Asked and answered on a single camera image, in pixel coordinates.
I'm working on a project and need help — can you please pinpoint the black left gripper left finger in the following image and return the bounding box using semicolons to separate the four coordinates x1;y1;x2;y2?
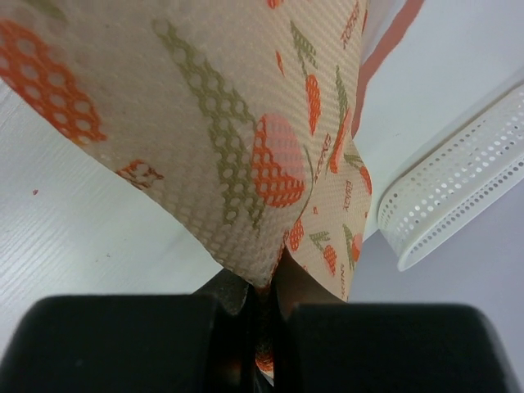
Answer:
1;271;255;392

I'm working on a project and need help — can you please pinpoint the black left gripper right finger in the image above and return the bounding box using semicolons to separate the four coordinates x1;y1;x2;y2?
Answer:
272;257;524;393

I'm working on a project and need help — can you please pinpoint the floral mesh laundry bag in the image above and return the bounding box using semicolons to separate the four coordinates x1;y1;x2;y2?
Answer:
0;0;427;373

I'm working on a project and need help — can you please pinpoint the white perforated plastic basket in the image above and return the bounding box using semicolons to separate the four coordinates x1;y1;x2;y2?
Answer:
377;85;523;272

